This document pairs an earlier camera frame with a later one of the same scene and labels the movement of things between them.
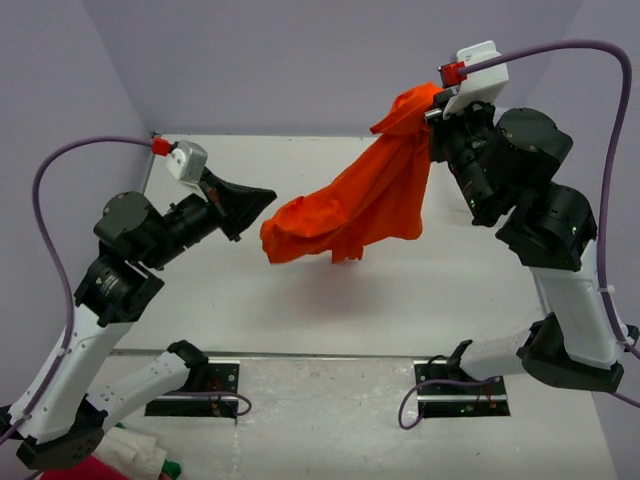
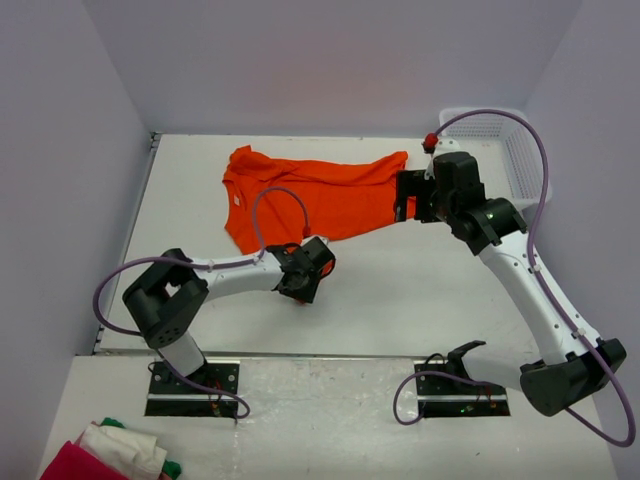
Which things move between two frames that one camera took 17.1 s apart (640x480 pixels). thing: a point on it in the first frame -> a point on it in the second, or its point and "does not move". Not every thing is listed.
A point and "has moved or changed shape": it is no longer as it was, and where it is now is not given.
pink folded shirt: (92, 468) does not move
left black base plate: (209, 391) does not move
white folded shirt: (134, 454) does not move
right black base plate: (450, 392) does not move
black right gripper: (440, 126) -> (411, 183)
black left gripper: (240, 205) -> (306, 294)
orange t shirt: (377, 198) has moved or changed shape
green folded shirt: (170, 468) does not move
